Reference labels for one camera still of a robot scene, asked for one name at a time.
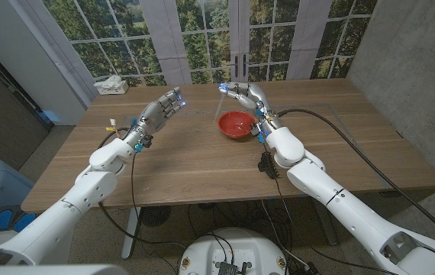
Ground round black fan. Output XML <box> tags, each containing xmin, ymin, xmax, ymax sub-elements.
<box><xmin>140</xmin><ymin>205</ymin><xmax>172</xmax><ymax>228</ymax></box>

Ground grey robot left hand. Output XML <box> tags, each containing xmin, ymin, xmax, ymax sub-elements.
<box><xmin>127</xmin><ymin>86</ymin><xmax>187</xmax><ymax>149</ymax></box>

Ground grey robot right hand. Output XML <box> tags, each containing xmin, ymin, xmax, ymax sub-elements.
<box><xmin>217</xmin><ymin>81</ymin><xmax>283</xmax><ymax>134</ymax></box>

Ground white crumpled tissue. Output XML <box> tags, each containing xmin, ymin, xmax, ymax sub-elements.
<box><xmin>93</xmin><ymin>75</ymin><xmax>123</xmax><ymax>89</ymax></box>

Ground black hair clip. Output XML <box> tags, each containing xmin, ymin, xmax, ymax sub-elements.
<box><xmin>257</xmin><ymin>151</ymin><xmax>280</xmax><ymax>180</ymax></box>

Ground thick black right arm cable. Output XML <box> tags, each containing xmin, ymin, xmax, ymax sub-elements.
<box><xmin>276</xmin><ymin>108</ymin><xmax>435</xmax><ymax>251</ymax></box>

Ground blue black foot pedal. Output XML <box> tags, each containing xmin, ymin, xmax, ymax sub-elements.
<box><xmin>0</xmin><ymin>205</ymin><xmax>39</xmax><ymax>234</ymax></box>

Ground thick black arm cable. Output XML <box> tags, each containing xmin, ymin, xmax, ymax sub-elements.
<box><xmin>276</xmin><ymin>108</ymin><xmax>435</xmax><ymax>251</ymax></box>
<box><xmin>97</xmin><ymin>127</ymin><xmax>188</xmax><ymax>248</ymax></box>

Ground white table leg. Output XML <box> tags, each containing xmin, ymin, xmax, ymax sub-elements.
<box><xmin>121</xmin><ymin>206</ymin><xmax>142</xmax><ymax>260</ymax></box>

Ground printed window backdrop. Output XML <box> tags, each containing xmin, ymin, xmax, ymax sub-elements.
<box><xmin>26</xmin><ymin>0</ymin><xmax>379</xmax><ymax>87</ymax></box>

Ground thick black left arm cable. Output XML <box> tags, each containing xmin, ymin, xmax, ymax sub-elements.
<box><xmin>97</xmin><ymin>127</ymin><xmax>188</xmax><ymax>248</ymax></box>

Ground red bowl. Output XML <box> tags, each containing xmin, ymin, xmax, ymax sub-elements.
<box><xmin>217</xmin><ymin>110</ymin><xmax>256</xmax><ymax>139</ymax></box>

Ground white power strip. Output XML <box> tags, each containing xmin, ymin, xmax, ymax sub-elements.
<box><xmin>97</xmin><ymin>79</ymin><xmax>130</xmax><ymax>95</ymax></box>

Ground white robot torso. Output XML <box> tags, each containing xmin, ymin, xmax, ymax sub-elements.
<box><xmin>178</xmin><ymin>227</ymin><xmax>289</xmax><ymax>275</ymax></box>

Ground grey table leg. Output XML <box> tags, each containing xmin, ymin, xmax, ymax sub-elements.
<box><xmin>316</xmin><ymin>212</ymin><xmax>340</xmax><ymax>246</ymax></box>

